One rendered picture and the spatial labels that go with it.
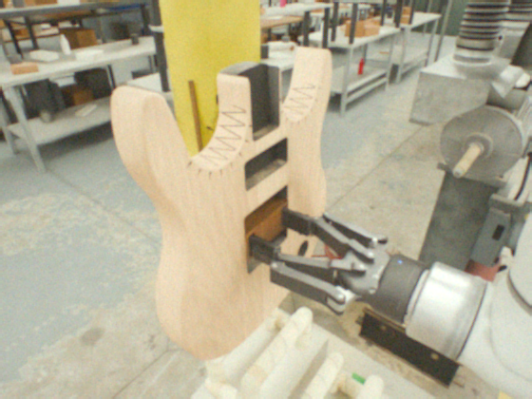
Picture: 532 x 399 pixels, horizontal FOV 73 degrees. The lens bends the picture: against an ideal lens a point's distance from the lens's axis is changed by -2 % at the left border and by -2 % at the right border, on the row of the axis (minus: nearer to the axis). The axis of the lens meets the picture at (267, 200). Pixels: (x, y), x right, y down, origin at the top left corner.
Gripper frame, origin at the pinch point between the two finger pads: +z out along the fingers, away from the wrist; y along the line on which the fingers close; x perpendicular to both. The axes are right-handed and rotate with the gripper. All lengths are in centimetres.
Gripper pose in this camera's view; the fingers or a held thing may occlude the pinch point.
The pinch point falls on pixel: (271, 230)
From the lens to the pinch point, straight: 51.2
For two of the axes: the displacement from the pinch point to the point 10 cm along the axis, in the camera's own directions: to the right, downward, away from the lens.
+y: 5.9, -4.6, 6.7
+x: -0.1, -8.3, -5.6
